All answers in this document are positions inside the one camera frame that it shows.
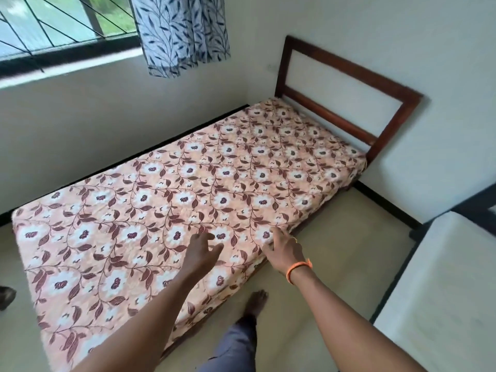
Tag person's right forearm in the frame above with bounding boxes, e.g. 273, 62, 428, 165
290, 271, 427, 372

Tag person's dark trousers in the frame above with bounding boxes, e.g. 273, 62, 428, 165
197, 315, 258, 372

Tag white leaf print curtain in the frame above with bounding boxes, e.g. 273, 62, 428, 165
128, 0, 232, 79

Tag peach floral sheet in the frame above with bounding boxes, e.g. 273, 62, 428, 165
10, 96, 368, 372

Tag black framed window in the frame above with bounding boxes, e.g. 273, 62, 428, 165
0, 0, 142, 78

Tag person's bare foot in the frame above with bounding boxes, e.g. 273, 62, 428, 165
242, 289, 269, 320

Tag person's right hand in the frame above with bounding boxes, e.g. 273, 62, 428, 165
261, 226, 309, 277

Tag person's left hand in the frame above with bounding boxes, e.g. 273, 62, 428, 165
180, 231, 225, 283

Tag orange wrist band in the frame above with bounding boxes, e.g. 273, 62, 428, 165
286, 258, 314, 286

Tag person's left forearm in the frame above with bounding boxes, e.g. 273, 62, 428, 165
71, 274, 202, 372

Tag black framed white furniture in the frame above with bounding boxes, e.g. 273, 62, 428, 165
370, 189, 496, 372

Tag black bed frame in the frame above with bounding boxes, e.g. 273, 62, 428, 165
159, 178, 363, 363

